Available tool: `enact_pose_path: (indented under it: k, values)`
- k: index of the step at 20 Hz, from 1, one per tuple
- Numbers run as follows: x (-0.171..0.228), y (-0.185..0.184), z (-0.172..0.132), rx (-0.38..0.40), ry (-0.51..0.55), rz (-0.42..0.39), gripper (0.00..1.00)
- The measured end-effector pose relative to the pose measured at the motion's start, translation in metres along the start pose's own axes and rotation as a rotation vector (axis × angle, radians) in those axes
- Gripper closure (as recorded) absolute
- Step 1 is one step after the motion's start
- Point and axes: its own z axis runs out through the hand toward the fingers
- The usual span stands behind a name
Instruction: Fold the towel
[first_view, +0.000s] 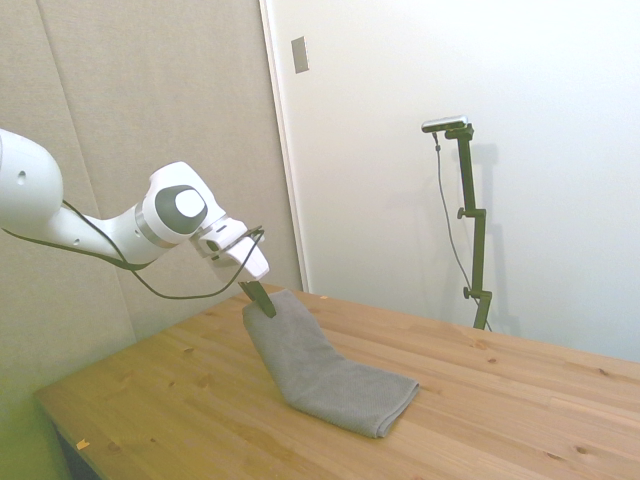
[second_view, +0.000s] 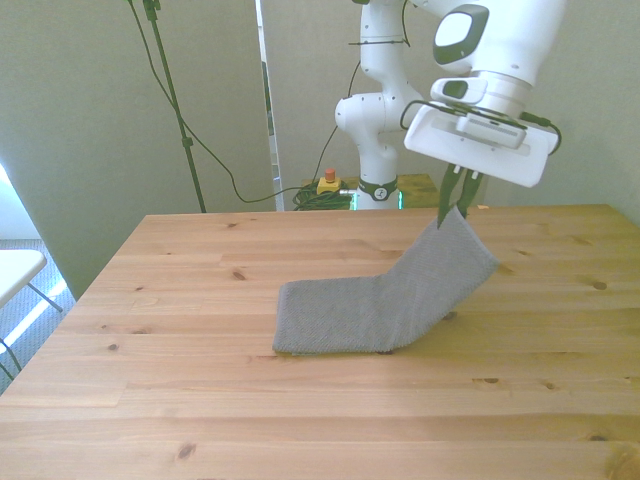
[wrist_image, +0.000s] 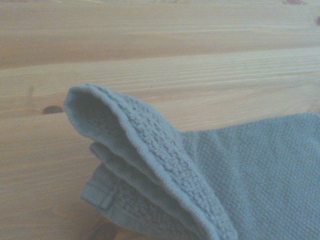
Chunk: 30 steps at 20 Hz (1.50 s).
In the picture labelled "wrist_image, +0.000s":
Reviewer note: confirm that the blue-grey terry towel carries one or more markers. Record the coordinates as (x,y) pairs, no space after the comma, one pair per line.
(225,175)

